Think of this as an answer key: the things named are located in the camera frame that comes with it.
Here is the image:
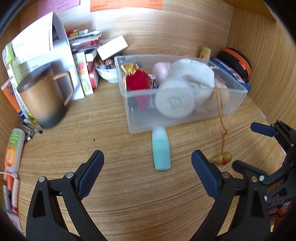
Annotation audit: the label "gourd charm with gold cord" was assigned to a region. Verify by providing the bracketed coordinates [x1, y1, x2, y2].
[210, 87, 232, 166]

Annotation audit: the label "teal tube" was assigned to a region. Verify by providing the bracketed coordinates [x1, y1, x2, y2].
[152, 126, 171, 171]

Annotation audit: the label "white sock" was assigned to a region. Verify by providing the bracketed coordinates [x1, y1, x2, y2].
[168, 58, 215, 112]

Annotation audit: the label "white round cream jar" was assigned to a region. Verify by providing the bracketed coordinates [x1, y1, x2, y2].
[154, 77, 196, 119]

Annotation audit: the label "pink round device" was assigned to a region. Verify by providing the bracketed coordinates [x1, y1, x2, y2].
[152, 62, 172, 86]

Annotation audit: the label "red pouch with gold top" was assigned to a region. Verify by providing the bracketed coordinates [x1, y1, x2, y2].
[121, 63, 154, 113]

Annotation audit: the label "lip balm sticks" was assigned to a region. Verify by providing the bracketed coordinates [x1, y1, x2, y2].
[4, 173, 20, 214]

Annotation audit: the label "white orange cream tube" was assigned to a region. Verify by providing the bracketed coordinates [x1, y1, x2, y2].
[4, 128, 25, 173]

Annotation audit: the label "blue patchwork pouch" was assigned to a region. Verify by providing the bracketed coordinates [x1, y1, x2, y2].
[210, 57, 251, 91]

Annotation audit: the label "black orange zip case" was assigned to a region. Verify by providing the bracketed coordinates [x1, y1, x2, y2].
[216, 48, 252, 83]

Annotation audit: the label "metal nail clipper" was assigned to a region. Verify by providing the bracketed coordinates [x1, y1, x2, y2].
[20, 119, 43, 142]

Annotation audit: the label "yellow lotion tube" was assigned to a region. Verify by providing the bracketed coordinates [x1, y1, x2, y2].
[199, 46, 211, 61]

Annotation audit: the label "clear plastic storage bin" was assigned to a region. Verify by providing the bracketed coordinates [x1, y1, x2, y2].
[114, 55, 250, 133]

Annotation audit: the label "brown ceramic lidded mug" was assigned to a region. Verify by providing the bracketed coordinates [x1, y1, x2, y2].
[17, 63, 74, 129]

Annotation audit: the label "orange sunscreen tube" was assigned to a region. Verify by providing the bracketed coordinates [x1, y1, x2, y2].
[1, 79, 25, 120]

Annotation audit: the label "fruit pattern carton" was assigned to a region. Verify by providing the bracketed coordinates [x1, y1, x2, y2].
[73, 52, 93, 95]

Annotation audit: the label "yellow green spray bottle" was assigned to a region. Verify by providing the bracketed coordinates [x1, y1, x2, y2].
[4, 43, 37, 124]

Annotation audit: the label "white bowl of trinkets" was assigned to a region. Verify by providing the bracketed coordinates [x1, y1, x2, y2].
[95, 58, 118, 83]

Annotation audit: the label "white paper file stand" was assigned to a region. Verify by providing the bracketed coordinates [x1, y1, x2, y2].
[2, 11, 85, 102]

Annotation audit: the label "small white box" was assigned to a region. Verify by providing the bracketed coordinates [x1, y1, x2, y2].
[97, 35, 128, 60]

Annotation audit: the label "stack of booklets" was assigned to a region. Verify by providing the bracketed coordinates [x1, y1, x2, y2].
[68, 30, 102, 52]

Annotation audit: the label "pink sticky note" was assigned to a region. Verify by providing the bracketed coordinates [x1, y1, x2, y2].
[38, 0, 80, 18]

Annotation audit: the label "orange sticky note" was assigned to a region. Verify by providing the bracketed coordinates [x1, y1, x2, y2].
[90, 0, 163, 11]

